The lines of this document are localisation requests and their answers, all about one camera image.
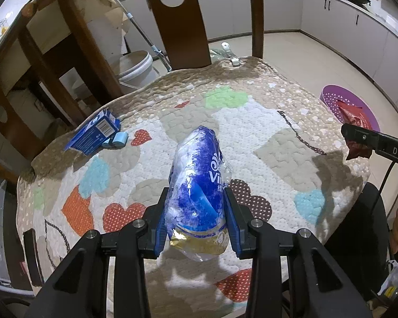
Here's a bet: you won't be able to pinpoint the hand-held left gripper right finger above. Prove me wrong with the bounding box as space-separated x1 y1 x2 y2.
224 187 374 318

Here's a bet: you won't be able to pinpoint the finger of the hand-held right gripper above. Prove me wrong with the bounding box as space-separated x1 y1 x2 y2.
341 123 398 171

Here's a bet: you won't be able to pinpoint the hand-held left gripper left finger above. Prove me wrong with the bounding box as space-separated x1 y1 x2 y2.
25 187 170 318

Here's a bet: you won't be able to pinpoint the dark red crinkled packet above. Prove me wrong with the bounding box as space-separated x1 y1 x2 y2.
336 100 374 160

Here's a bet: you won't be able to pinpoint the blue and clear plastic wrapper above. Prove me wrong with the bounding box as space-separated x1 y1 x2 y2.
165 125 233 262

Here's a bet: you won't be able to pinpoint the purple plastic basket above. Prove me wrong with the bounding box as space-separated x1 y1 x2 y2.
319 85 381 133

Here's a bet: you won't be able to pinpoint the black chair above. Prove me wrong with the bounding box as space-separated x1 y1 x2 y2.
282 182 390 318

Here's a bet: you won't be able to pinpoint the light blue small roll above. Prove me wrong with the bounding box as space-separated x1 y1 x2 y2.
103 132 129 149

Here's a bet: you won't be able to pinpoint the printed quilted blanket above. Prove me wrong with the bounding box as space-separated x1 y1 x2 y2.
16 56 372 318

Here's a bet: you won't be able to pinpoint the blue carton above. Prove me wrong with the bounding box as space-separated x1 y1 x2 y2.
64 109 122 156

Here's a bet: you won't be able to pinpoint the white plastic bag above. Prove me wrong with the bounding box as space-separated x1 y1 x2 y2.
378 262 398 300

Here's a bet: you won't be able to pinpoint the grey kitchen base cabinets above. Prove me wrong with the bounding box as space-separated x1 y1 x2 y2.
191 0 398 107

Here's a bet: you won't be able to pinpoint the white plastic bucket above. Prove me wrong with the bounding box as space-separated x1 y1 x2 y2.
119 50 155 90

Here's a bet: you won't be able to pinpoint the metal mop clip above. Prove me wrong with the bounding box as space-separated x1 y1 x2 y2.
222 41 241 67

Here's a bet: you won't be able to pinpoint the brown wooden chair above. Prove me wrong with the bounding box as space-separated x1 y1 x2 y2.
21 0 264 98
0 69 50 186

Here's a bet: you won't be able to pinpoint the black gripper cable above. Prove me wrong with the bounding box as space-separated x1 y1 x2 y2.
380 161 397 219

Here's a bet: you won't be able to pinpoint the metal mop handle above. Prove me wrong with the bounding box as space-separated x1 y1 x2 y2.
99 0 173 72

